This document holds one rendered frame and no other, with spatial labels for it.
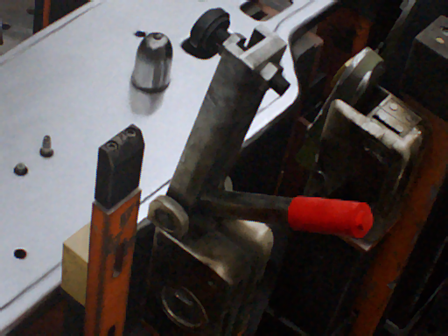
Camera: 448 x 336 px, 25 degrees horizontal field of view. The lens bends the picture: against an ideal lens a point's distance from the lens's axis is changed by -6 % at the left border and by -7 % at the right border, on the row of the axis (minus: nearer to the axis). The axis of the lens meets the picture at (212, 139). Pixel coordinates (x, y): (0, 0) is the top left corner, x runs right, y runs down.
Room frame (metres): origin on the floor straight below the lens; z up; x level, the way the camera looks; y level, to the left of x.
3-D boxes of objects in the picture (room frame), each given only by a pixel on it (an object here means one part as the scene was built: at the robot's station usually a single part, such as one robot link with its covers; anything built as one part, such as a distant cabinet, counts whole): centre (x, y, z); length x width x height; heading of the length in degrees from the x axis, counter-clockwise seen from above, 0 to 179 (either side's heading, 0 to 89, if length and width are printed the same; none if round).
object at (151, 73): (0.68, 0.06, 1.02); 0.03 x 0.03 x 0.07
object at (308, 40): (0.81, -0.02, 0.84); 0.12 x 0.05 x 0.29; 59
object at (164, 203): (0.48, 0.02, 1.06); 0.03 x 0.01 x 0.03; 59
